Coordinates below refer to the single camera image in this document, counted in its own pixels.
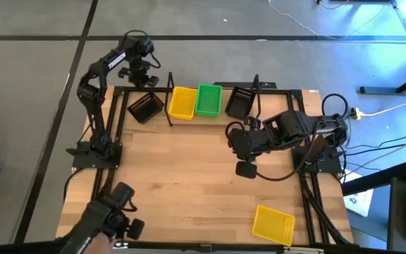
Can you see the black flat bar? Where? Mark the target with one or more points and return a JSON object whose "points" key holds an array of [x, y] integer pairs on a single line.
{"points": [[224, 84]]}

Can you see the green plastic basket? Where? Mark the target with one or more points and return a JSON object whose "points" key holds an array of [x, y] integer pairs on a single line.
{"points": [[208, 100]]}

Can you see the black aluminium rig frame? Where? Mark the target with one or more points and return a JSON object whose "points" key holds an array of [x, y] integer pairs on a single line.
{"points": [[153, 89]]}

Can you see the black crossbar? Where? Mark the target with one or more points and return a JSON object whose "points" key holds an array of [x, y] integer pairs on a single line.
{"points": [[30, 248]]}

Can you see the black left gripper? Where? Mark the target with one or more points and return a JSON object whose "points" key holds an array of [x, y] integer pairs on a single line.
{"points": [[137, 72]]}

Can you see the black desk leg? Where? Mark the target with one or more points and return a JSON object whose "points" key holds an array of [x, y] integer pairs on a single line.
{"points": [[382, 90]]}

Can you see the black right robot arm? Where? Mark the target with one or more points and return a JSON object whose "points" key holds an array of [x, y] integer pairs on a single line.
{"points": [[287, 127]]}

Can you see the black desk edge bar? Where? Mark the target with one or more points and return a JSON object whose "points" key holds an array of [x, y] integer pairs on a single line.
{"points": [[372, 180]]}

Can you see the yellow plastic basket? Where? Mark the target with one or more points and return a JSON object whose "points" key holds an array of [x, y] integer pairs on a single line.
{"points": [[272, 225], [183, 103]]}

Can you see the wooden shelf with black frame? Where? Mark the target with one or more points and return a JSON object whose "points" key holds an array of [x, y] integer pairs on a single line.
{"points": [[196, 122]]}

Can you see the black plastic basket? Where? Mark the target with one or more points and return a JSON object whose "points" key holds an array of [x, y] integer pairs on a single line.
{"points": [[146, 107], [240, 104]]}

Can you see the person's hand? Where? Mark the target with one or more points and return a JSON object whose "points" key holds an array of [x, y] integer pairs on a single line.
{"points": [[102, 245]]}

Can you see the white power strip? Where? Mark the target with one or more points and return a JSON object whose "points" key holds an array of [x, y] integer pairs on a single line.
{"points": [[356, 113]]}

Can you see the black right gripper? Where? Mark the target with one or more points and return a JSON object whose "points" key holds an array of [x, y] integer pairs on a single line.
{"points": [[245, 143]]}

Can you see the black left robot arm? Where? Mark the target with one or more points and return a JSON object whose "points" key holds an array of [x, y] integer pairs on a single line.
{"points": [[95, 123]]}

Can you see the white paper sheet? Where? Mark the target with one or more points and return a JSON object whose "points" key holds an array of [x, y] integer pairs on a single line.
{"points": [[359, 202]]}

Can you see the silver metal bracket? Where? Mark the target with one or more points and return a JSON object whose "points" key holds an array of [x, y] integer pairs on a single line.
{"points": [[303, 250]]}

